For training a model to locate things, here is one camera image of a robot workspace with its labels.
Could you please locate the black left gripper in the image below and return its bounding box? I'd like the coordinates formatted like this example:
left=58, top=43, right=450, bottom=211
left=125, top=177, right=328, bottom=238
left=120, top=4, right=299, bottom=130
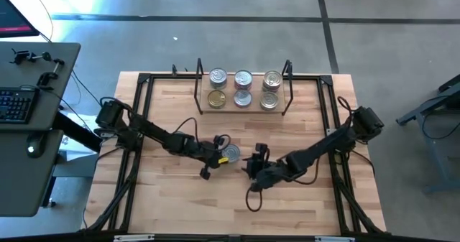
left=196, top=134, right=232, bottom=180

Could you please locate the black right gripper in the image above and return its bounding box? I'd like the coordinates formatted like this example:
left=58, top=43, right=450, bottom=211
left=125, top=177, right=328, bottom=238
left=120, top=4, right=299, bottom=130
left=241, top=142, right=289, bottom=192

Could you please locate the green label tuna can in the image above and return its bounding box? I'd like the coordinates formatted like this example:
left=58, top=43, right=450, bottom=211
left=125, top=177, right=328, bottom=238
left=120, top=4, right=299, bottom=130
left=209, top=67, right=228, bottom=90
left=207, top=89, right=227, bottom=110
left=221, top=144, right=241, bottom=164

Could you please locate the blue label seafood can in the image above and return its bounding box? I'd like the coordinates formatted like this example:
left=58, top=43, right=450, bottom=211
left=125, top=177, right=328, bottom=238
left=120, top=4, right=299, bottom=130
left=259, top=91, right=280, bottom=111
left=262, top=69, right=283, bottom=93

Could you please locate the red label seafood can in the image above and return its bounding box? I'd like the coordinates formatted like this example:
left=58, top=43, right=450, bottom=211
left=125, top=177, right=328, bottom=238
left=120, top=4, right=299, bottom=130
left=233, top=89, right=253, bottom=108
left=234, top=69, right=253, bottom=90

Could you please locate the black desk leg beam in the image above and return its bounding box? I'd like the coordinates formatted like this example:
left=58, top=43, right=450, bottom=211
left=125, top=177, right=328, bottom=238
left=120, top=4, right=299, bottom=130
left=53, top=111, right=104, bottom=153

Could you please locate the grey desk base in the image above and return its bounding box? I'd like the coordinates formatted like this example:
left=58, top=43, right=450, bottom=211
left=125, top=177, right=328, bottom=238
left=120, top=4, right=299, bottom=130
left=42, top=151, right=97, bottom=209

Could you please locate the dark grey desk top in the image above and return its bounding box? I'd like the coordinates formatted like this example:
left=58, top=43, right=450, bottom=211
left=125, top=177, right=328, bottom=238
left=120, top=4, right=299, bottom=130
left=0, top=129, right=65, bottom=218
left=0, top=42, right=82, bottom=132

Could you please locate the blue grey metal stand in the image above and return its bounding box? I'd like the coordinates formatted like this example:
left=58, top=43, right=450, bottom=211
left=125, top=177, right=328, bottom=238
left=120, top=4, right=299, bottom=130
left=396, top=73, right=460, bottom=195

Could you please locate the black computer mouse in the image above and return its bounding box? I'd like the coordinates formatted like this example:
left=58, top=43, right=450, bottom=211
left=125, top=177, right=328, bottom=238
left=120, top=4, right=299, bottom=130
left=26, top=133, right=47, bottom=159

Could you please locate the black desk clamp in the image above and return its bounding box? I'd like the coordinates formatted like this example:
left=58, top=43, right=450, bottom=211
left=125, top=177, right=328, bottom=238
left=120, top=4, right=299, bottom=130
left=37, top=57, right=66, bottom=89
left=9, top=48, right=53, bottom=65

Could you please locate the black keyboard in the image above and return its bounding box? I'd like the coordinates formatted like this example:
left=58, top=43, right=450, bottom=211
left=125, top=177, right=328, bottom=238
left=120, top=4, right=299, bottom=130
left=0, top=86, right=40, bottom=125

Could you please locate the computer monitor with dark screen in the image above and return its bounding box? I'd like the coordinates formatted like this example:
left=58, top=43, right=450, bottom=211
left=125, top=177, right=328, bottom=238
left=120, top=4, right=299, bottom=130
left=0, top=0, right=40, bottom=39

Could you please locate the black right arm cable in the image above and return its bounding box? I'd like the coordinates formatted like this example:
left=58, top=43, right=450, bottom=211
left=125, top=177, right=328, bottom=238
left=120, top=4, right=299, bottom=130
left=245, top=183, right=264, bottom=213

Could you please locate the wooden shelf with black frame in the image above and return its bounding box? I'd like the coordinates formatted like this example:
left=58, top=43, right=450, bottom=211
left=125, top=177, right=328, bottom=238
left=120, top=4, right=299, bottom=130
left=193, top=57, right=295, bottom=116

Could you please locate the black aluminium rig frame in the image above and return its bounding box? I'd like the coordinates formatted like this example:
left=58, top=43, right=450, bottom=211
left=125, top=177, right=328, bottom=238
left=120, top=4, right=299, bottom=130
left=82, top=72, right=389, bottom=242

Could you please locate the white metal bracket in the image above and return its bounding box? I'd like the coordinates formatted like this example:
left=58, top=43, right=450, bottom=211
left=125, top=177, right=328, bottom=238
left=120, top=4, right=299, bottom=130
left=314, top=236, right=356, bottom=242
left=113, top=234, right=155, bottom=242

